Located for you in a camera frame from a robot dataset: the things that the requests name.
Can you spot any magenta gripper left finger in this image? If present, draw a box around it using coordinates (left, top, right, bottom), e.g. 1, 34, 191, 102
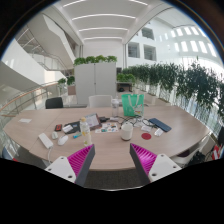
46, 144, 95, 186

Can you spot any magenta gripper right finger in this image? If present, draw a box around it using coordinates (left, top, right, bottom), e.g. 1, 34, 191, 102
130, 143, 180, 185

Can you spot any clear plastic water bottle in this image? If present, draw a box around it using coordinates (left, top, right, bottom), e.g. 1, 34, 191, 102
80, 117, 92, 146

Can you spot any white computer mouse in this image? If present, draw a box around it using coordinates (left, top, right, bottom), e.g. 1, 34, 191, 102
58, 135, 68, 146

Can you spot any red round coaster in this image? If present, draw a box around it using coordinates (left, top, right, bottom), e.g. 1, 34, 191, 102
141, 133, 151, 140

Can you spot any blue marker pen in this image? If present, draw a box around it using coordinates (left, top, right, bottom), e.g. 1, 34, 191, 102
73, 133, 82, 139

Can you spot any white earbuds case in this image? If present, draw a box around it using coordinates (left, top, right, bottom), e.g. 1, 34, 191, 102
52, 131, 58, 140

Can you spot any white power strip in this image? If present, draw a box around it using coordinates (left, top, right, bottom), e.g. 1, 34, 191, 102
39, 133, 53, 149

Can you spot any red black small device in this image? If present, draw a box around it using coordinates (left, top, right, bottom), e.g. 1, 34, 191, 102
55, 124, 62, 132

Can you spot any dark blue notebook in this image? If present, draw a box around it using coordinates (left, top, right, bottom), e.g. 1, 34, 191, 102
148, 118, 172, 132

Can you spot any white ceramic cup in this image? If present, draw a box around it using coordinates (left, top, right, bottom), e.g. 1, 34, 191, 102
121, 123, 133, 141

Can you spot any colourful sticker sheet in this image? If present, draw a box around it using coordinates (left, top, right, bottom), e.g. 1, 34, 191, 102
95, 122, 119, 134

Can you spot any green tote bag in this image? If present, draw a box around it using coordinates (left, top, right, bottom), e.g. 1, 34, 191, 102
122, 94, 144, 117

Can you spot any black office chair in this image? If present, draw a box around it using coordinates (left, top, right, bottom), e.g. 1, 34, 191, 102
45, 97, 63, 109

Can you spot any white office chair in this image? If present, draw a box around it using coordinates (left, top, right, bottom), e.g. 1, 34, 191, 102
89, 95, 112, 108

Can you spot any white paper sheet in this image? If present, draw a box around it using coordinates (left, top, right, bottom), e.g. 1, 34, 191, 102
19, 118, 32, 123

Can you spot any white cabinet with plants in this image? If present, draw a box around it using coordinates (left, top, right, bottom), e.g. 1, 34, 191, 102
74, 56, 116, 105

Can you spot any row of green hedge plants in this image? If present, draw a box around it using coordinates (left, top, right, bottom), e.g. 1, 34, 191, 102
117, 61, 224, 119

